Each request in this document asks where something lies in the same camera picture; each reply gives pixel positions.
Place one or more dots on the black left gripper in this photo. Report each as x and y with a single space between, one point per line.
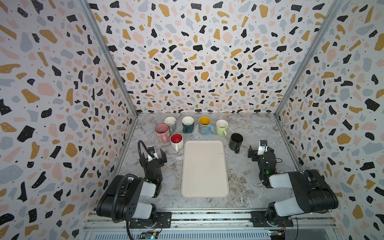
160 160

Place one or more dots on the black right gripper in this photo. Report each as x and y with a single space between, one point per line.
256 155

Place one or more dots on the pink mug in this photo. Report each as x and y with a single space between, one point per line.
163 133

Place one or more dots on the white mug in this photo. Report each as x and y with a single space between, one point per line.
177 141

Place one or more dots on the black mug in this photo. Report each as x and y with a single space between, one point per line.
235 143

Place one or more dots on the grey mug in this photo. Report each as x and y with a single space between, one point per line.
171 122

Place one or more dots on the dark green mug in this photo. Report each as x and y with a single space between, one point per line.
188 125

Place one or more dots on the light green mug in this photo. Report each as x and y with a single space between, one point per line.
221 128

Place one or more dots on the blue butterfly mug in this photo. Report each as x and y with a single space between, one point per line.
205 126

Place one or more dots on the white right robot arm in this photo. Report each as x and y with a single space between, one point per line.
311 192

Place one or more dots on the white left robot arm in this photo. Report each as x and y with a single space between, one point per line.
121 200

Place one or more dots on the cream plastic tray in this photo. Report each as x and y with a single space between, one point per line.
204 170

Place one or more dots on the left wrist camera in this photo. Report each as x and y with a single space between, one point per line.
152 155

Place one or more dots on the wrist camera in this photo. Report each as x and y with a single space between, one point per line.
152 155
263 147

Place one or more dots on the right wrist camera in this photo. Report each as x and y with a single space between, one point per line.
263 147

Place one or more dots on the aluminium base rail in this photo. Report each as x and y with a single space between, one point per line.
215 224

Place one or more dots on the metal left corner post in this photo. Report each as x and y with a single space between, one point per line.
84 5

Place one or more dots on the metal corner post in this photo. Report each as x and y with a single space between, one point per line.
84 5
331 14

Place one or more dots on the metal right corner post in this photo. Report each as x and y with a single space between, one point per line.
331 14

